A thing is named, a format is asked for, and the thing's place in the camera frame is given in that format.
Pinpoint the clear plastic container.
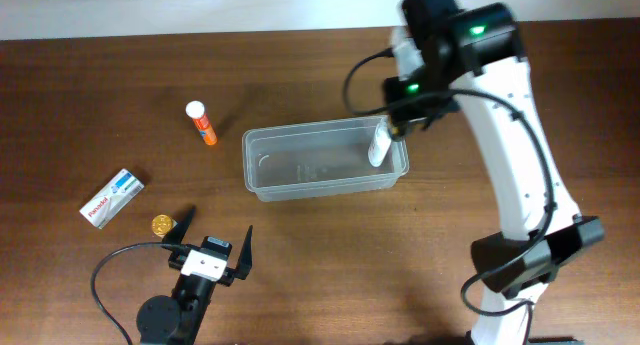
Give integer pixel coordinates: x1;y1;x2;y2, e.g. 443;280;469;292
242;116;409;202

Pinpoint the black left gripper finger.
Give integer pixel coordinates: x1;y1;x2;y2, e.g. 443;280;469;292
234;225;253;280
162;206;196;245

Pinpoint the black left camera cable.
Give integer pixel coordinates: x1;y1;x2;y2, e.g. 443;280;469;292
89;241;189;345

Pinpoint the white Panadol box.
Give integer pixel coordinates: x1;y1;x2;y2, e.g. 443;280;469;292
79;168;144;229

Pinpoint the gold lid balm jar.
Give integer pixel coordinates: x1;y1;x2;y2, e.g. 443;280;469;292
151;214;175;237

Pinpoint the orange tablet tube white cap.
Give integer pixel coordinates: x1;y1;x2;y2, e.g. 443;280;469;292
185;101;218;146

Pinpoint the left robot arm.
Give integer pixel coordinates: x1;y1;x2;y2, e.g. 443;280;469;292
136;209;253;345

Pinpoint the white spray bottle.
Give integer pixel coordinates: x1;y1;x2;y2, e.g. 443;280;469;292
367;120;392;167

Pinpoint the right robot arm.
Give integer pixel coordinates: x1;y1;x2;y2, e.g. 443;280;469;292
383;0;604;344

